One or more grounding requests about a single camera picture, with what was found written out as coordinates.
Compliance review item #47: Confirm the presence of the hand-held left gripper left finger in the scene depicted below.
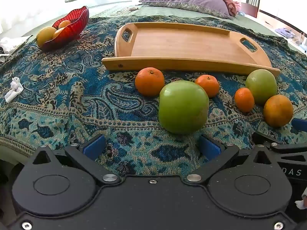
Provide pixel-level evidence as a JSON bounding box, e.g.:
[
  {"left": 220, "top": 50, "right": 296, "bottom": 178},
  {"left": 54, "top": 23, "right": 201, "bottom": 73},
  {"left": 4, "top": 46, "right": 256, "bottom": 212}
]
[{"left": 31, "top": 134, "right": 121, "bottom": 185}]

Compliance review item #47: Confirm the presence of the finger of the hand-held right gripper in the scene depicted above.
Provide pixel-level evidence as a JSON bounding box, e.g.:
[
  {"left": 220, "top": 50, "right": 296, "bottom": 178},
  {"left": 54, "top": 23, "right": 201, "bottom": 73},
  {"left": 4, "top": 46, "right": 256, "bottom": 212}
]
[
  {"left": 291, "top": 118, "right": 307, "bottom": 133},
  {"left": 252, "top": 132, "right": 307, "bottom": 155}
]

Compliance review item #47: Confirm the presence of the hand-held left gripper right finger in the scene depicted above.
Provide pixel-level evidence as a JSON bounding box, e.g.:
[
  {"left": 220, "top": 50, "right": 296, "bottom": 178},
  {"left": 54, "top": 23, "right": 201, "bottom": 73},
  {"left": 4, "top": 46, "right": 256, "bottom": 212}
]
[{"left": 183, "top": 134, "right": 274, "bottom": 185}]

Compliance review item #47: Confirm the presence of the dull yellowish orange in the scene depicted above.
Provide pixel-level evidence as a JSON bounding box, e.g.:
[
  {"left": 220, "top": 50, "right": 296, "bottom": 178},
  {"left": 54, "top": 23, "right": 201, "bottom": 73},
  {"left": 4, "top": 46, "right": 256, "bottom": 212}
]
[{"left": 263, "top": 95, "right": 294, "bottom": 128}]

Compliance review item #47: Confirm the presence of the large green apple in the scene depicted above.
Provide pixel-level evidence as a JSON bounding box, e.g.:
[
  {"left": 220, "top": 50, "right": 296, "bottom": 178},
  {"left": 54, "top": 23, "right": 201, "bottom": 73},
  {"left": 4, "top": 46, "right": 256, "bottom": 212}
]
[{"left": 158, "top": 80, "right": 210, "bottom": 135}]

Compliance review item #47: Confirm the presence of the smaller green apple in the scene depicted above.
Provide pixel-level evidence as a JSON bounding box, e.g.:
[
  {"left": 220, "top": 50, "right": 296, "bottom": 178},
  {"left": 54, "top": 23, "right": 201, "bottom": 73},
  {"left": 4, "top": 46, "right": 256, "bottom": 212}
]
[{"left": 245, "top": 69, "right": 278, "bottom": 105}]

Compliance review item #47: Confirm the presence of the small oval tangerine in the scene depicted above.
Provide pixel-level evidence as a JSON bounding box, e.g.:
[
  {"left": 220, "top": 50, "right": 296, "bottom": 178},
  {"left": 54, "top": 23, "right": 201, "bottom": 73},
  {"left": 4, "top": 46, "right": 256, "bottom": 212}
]
[{"left": 234, "top": 88, "right": 255, "bottom": 113}]

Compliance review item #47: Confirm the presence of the small round tangerine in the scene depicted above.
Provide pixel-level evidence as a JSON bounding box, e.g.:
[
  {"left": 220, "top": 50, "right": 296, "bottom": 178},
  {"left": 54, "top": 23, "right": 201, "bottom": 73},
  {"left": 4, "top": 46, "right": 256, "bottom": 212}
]
[{"left": 195, "top": 74, "right": 220, "bottom": 98}]

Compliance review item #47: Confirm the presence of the large bright tangerine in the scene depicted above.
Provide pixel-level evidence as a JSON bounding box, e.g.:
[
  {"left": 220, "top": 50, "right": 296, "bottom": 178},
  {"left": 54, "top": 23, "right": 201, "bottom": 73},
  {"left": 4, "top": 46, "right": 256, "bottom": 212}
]
[{"left": 135, "top": 67, "right": 165, "bottom": 97}]

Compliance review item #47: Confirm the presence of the wooden serving tray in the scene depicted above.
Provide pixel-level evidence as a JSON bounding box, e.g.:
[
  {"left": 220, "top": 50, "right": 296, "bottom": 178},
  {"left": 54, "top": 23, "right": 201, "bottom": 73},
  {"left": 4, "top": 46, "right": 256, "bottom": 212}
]
[{"left": 102, "top": 22, "right": 281, "bottom": 77}]

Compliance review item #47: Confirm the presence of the blue paisley blanket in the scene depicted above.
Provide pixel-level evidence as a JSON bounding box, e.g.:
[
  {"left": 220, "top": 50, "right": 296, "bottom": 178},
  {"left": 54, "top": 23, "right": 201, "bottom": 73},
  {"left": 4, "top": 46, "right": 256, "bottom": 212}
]
[{"left": 0, "top": 14, "right": 307, "bottom": 181}]

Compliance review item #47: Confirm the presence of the lilac crumpled cloth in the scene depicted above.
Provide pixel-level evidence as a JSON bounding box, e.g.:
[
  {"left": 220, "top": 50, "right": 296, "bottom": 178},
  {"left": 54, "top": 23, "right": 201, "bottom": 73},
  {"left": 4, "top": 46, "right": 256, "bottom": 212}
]
[{"left": 275, "top": 27, "right": 296, "bottom": 39}]

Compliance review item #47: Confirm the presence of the white crumpled tissue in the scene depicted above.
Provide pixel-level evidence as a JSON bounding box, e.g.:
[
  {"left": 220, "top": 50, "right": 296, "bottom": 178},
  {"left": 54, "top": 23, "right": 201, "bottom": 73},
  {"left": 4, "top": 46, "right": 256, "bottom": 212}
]
[{"left": 4, "top": 77, "right": 24, "bottom": 104}]

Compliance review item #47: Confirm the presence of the red ribbed glass bowl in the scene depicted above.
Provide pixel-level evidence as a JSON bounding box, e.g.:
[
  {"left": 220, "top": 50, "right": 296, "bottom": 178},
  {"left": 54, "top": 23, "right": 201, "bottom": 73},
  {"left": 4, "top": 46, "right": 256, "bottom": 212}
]
[{"left": 38, "top": 6, "right": 90, "bottom": 51}]

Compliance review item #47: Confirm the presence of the yellow mango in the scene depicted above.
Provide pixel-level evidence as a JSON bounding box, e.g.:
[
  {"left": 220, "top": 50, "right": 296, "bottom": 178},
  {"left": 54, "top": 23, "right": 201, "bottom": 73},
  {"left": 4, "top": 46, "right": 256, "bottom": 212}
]
[{"left": 36, "top": 26, "right": 58, "bottom": 48}]

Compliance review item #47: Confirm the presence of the brown wooden furniture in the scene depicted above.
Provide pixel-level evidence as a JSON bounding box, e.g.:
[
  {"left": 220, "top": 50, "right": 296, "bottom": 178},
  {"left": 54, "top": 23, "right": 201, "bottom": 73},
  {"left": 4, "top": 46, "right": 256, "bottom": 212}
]
[{"left": 240, "top": 2, "right": 260, "bottom": 18}]

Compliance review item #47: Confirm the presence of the white plastic bag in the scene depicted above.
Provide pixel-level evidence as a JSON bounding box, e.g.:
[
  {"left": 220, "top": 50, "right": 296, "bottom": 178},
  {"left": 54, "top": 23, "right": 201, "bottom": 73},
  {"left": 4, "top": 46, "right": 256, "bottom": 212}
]
[{"left": 0, "top": 35, "right": 33, "bottom": 63}]

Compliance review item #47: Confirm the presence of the green bedspread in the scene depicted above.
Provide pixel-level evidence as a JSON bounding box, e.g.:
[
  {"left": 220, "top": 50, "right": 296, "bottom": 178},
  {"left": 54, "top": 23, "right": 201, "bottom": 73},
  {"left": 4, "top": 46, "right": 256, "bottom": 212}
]
[{"left": 23, "top": 1, "right": 307, "bottom": 53}]

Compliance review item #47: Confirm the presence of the white sheer curtain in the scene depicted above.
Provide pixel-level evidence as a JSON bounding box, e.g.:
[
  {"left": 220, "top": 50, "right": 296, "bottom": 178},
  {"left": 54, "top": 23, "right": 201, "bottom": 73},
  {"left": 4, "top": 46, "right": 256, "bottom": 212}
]
[{"left": 0, "top": 0, "right": 135, "bottom": 35}]

